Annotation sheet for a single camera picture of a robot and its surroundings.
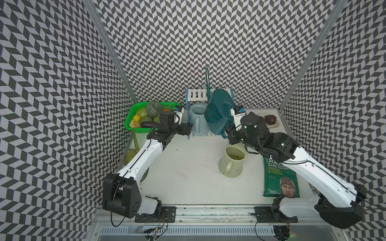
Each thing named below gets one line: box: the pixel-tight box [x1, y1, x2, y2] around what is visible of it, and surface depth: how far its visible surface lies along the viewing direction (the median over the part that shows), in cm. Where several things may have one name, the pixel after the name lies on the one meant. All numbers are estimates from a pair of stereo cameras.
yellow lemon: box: [132, 113, 142, 123], surface depth 104 cm
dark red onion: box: [264, 114, 277, 126], surface depth 108 cm
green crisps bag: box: [262, 154, 301, 198], surface depth 79 cm
